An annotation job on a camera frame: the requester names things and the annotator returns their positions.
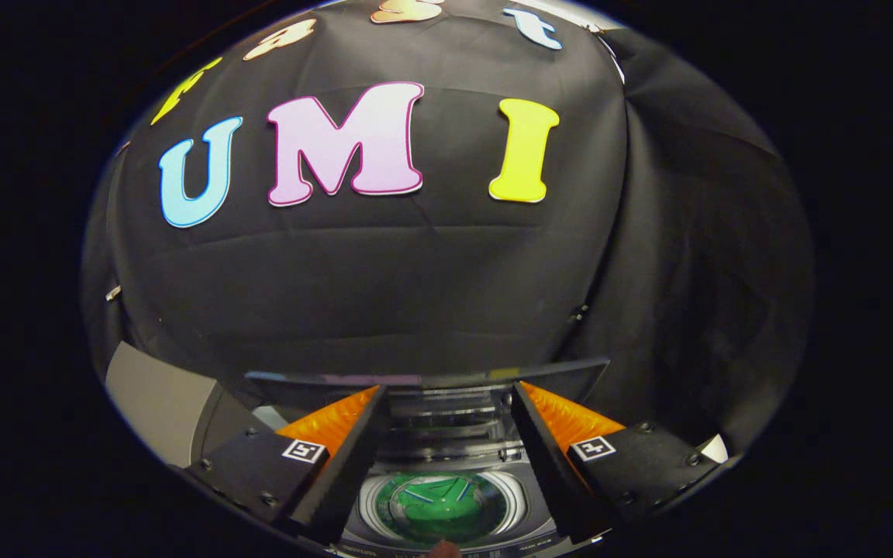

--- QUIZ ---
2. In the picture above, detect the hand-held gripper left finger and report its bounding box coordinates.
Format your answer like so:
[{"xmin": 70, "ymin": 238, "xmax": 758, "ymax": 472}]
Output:
[{"xmin": 187, "ymin": 385, "xmax": 387, "ymax": 546}]

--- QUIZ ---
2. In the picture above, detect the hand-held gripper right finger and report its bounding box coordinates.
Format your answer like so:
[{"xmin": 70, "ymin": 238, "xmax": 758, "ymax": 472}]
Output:
[{"xmin": 510, "ymin": 381, "xmax": 719, "ymax": 545}]

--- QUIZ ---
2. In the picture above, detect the grey washing machine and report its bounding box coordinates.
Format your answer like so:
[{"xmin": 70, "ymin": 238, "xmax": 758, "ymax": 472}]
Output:
[{"xmin": 322, "ymin": 387, "xmax": 571, "ymax": 558}]

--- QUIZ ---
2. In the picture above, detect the green polo shirt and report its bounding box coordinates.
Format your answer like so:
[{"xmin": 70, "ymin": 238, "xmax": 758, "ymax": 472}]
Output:
[{"xmin": 375, "ymin": 473, "xmax": 508, "ymax": 543}]

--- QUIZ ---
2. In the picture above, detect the dark washing machine lid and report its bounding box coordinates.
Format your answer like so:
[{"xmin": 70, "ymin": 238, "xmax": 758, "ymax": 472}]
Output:
[{"xmin": 245, "ymin": 356, "xmax": 610, "ymax": 415}]

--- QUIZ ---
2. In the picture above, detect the black backdrop cloth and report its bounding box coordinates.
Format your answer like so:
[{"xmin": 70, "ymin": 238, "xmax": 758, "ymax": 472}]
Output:
[{"xmin": 81, "ymin": 0, "xmax": 815, "ymax": 458}]

